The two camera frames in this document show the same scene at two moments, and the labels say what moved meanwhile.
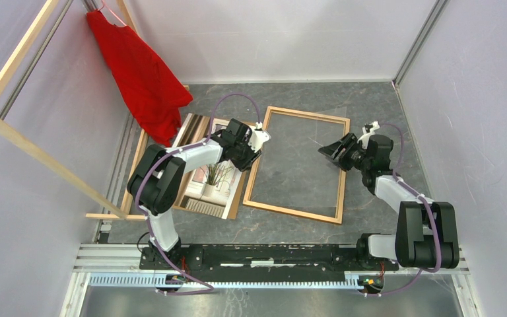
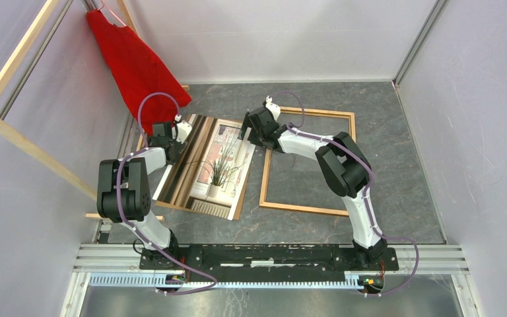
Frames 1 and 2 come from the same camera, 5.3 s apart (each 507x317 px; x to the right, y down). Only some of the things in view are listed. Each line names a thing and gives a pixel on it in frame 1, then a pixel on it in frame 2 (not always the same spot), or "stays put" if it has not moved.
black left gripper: (243, 166) → (180, 148)
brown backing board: (214, 189) stays put
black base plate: (263, 263) stays put
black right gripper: (348, 142) → (252, 137)
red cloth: (153, 94) stays put
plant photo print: (209, 189) stays put
